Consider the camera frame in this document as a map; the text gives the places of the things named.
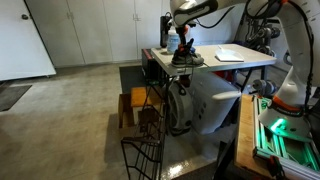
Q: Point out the white wipes canister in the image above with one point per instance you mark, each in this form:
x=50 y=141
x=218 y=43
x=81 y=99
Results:
x=172 y=41

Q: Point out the black machine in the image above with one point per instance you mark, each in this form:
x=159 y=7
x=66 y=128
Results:
x=164 y=30

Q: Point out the wooden stool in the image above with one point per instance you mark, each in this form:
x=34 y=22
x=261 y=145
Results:
x=138 y=96

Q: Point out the grey cylindrical motor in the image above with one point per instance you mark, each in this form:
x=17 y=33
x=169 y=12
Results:
x=265 y=87

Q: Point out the grey trainer shoe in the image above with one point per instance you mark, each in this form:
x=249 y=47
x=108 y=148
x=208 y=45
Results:
x=190 y=61
x=176 y=57

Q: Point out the black table leg frame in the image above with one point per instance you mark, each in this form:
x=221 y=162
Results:
x=264 y=73

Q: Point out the white laundry basket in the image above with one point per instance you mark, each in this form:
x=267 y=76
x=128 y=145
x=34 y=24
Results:
x=213 y=106

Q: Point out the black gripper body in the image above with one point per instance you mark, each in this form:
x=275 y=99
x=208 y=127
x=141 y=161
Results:
x=181 y=35

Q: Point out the white round fan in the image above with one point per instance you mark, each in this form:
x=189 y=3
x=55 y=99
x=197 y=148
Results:
x=180 y=110

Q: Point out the grey door mat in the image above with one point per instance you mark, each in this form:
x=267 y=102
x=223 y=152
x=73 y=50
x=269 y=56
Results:
x=11 y=96

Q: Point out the black red tool case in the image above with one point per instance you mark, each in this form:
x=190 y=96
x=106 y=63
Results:
x=148 y=65

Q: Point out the white door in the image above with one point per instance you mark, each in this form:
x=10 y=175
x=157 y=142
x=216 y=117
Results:
x=23 y=43

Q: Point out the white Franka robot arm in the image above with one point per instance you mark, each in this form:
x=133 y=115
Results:
x=300 y=33

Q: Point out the black hand brush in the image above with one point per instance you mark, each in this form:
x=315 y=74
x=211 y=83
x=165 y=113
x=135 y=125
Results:
x=190 y=45

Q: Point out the metal workshop equipment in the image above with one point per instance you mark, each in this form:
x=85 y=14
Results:
x=263 y=33

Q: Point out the aluminium base frame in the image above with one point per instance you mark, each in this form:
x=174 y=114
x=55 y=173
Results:
x=283 y=150

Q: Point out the white cabinet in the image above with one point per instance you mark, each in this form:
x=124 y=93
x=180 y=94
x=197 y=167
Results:
x=96 y=30

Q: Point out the wooden base board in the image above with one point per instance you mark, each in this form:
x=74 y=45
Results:
x=245 y=140

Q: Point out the dark rectangular floor mat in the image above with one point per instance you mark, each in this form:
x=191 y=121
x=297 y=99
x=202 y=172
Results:
x=130 y=78

